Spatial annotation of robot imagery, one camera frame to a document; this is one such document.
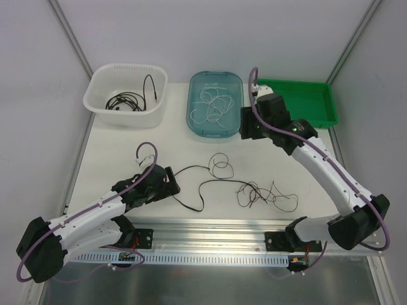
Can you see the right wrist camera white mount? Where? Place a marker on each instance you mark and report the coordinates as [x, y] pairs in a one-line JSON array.
[[258, 91]]

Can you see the blue translucent plastic container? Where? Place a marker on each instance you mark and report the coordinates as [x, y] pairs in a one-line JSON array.
[[214, 103]]

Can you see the aluminium mounting rail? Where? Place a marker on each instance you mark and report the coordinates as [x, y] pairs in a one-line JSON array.
[[188, 235]]

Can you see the white translucent plastic tub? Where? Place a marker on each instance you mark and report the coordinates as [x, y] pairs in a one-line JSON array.
[[129, 95]]

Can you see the aluminium corner post right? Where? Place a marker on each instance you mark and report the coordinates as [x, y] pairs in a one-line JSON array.
[[363, 24]]

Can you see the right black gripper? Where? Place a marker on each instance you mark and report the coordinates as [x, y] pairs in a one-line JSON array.
[[247, 124]]

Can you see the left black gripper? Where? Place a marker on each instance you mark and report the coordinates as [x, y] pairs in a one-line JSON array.
[[172, 182]]

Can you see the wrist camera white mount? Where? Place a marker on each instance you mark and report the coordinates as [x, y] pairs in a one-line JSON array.
[[145, 160], [258, 91]]

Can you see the white slotted cable duct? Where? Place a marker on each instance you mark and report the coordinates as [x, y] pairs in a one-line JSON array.
[[194, 259]]

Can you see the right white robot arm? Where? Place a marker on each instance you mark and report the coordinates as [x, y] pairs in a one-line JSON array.
[[359, 220]]

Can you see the aluminium corner post left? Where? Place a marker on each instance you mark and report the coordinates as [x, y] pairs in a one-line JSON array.
[[71, 37]]

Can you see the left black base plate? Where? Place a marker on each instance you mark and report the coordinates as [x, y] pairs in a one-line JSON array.
[[143, 238]]

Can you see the aluminium corner post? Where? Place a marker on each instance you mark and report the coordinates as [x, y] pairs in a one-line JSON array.
[[71, 37], [363, 24]]

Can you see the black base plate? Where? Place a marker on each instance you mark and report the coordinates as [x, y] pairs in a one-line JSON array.
[[279, 241], [143, 238]]

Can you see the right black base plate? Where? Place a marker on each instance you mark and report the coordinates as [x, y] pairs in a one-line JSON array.
[[279, 241]]

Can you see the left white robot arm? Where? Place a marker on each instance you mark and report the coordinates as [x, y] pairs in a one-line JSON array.
[[42, 265]]

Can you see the green plastic tray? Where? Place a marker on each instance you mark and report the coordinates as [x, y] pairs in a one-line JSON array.
[[311, 101]]

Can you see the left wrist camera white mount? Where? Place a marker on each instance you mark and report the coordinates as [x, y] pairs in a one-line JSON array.
[[145, 160]]

